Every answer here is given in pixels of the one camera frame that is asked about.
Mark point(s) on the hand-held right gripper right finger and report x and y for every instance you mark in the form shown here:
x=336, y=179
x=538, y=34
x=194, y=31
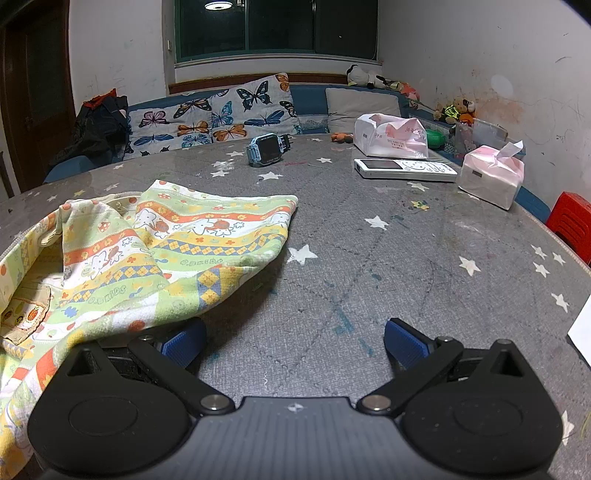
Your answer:
x=406, y=345

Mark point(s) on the colourful plush toy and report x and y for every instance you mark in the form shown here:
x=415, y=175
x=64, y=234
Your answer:
x=404, y=90

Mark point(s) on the dark jacket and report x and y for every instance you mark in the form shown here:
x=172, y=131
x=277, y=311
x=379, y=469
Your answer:
x=97, y=124

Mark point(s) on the white paper sheet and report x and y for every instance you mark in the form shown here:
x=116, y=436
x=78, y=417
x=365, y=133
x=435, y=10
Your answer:
x=584, y=332

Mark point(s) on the white pink plastic bag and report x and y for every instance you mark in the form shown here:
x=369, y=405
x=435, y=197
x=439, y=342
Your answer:
x=383, y=138

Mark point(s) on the green ball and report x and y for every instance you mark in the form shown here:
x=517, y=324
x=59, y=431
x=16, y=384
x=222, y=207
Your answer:
x=434, y=138

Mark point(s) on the blue smartwatch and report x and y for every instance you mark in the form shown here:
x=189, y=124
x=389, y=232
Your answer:
x=263, y=150

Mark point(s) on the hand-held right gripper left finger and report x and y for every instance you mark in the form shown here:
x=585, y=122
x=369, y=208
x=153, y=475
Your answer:
x=184, y=345

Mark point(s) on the grey pillow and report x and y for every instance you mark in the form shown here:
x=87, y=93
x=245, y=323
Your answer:
x=346, y=108

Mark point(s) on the butterfly print cushion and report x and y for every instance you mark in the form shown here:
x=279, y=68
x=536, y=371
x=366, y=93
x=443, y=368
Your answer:
x=207, y=115

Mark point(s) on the black white plush toy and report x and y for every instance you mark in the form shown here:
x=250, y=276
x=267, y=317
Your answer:
x=362, y=76

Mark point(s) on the clear plastic box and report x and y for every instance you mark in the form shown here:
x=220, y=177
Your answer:
x=485, y=134

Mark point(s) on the red plastic stool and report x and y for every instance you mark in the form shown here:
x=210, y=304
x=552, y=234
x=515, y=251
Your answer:
x=572, y=221

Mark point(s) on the grey star table cover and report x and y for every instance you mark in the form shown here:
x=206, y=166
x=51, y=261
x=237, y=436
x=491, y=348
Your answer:
x=369, y=277

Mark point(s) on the dark wooden door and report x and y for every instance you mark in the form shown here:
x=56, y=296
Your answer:
x=37, y=92

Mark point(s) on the white remote control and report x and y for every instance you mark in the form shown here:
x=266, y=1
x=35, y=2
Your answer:
x=397, y=169

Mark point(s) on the small orange toy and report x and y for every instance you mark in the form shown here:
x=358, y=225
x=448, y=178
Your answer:
x=341, y=137

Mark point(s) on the green patterned child's shirt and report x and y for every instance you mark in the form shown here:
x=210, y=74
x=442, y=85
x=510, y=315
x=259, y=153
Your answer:
x=138, y=258

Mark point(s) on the pink tissue pack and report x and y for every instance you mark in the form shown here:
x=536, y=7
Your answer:
x=489, y=180

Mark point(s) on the green framed window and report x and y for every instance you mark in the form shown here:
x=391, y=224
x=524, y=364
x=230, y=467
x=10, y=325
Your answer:
x=277, y=27

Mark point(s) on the brown plush bear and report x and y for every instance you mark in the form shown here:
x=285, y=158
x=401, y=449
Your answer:
x=455, y=110

